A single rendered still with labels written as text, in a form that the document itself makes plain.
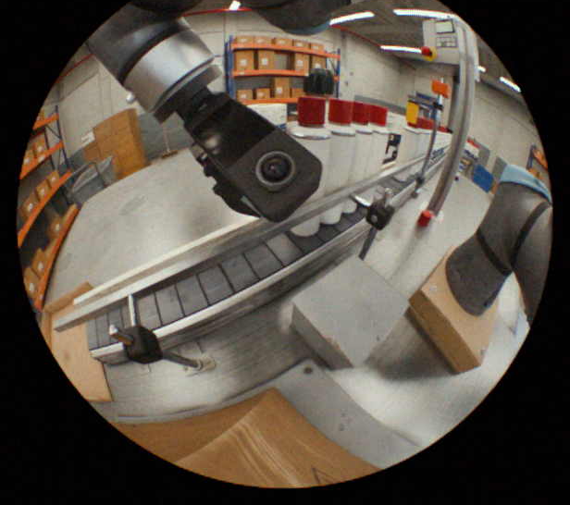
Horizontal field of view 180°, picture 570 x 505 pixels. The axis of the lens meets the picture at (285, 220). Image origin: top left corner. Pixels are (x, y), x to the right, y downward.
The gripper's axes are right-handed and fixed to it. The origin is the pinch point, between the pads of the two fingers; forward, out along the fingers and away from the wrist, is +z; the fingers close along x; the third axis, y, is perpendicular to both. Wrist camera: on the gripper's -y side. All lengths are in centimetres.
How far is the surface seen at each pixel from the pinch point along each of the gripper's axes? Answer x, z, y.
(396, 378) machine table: 6.1, 8.6, -28.0
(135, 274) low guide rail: 21.6, -10.1, 3.5
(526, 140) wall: -742, 241, -276
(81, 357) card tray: 50, -17, -3
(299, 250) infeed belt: 2.6, 4.8, -2.6
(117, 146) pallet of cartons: 105, -46, 324
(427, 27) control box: -69, -18, -1
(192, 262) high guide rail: 10.4, -9.1, -3.5
